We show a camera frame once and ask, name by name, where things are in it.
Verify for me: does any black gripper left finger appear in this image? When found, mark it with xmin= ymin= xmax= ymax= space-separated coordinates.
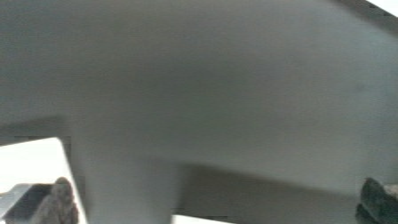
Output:
xmin=0 ymin=177 xmax=81 ymax=224

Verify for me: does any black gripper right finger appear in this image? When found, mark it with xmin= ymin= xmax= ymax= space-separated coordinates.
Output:
xmin=356 ymin=178 xmax=398 ymax=224

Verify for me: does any white cabinet body box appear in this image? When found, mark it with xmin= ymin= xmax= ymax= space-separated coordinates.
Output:
xmin=0 ymin=0 xmax=398 ymax=224

